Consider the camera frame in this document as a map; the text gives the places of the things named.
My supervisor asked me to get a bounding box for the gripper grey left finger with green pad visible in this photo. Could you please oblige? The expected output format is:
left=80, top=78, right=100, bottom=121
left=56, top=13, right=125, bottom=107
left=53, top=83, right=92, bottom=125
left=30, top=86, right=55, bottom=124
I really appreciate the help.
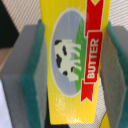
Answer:
left=0, top=21, right=47, bottom=128

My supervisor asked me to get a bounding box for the gripper grey right finger with green pad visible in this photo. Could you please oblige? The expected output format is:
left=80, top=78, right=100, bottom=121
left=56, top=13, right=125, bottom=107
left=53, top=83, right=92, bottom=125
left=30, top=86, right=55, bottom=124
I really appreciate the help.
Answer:
left=101, top=23, right=128, bottom=128

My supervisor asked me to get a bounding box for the yellow butter block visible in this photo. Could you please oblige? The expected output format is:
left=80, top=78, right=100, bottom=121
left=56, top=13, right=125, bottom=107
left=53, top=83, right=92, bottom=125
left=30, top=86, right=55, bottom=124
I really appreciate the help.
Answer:
left=40, top=0, right=111, bottom=125

